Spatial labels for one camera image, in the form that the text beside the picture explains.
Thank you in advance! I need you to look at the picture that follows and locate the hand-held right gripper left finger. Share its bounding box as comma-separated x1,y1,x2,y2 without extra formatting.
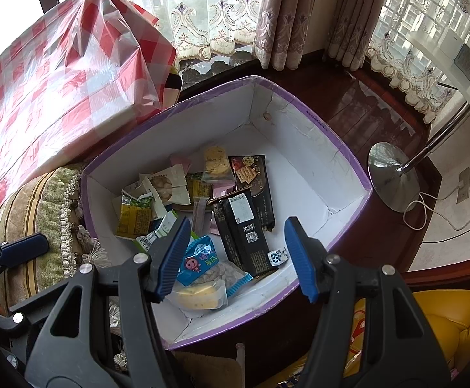
25,216,191,388

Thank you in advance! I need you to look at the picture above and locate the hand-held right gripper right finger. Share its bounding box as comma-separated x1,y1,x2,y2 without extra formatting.
284,217,449,388

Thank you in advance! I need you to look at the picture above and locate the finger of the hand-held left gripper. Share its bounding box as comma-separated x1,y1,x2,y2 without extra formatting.
0,233,50,275
0,300,32,339

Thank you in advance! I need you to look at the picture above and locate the blue snack packet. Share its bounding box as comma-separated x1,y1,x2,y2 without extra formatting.
177,235,254,297

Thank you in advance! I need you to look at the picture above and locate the clear yellow pastry packet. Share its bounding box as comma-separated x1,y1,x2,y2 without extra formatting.
166,279,228,312

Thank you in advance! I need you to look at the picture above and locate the yellow green snack packet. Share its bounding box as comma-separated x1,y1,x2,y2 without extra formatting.
116,194,155,240

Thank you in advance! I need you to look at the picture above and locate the dark snack packet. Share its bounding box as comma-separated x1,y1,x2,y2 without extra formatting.
213,192,280,279

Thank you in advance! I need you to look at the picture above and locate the white round biscuit packet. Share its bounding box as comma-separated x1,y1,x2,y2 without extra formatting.
140,166,191,207

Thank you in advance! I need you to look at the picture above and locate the green white snack packet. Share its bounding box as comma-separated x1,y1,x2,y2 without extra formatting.
122,181,155,211

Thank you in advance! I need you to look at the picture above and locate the black cracker packet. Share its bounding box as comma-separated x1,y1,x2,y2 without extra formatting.
229,154,277,232

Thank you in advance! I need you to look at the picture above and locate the purple-edged white cardboard box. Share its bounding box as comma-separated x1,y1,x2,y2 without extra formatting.
80,75,375,350

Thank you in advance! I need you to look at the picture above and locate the clear cookie packet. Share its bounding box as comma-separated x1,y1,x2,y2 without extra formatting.
202,145,235,183

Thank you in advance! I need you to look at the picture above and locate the chrome lamp stand base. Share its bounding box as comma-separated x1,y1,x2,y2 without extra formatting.
367,101,470,213

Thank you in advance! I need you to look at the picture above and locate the red checked plastic tablecloth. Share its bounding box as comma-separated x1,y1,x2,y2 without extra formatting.
0,0,179,243

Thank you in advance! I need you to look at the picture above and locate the yellow leather cushion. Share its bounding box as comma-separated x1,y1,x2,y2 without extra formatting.
340,289,470,388

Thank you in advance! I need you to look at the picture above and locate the white lace curtain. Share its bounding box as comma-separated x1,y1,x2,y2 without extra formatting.
106,0,268,62
366,0,470,125

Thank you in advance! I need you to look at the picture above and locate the pink embroidered curtain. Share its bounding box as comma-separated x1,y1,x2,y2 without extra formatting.
326,0,396,72
253,0,321,70

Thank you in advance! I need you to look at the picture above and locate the white desk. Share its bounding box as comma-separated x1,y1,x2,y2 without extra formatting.
404,24,470,103

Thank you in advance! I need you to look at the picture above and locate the dark electronic device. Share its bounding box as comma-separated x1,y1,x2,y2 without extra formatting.
454,43,470,81

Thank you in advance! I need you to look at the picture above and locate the white power cable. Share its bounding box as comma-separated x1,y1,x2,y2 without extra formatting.
403,192,470,244

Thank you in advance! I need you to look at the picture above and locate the wall power outlet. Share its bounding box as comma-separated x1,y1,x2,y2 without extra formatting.
456,167,470,204

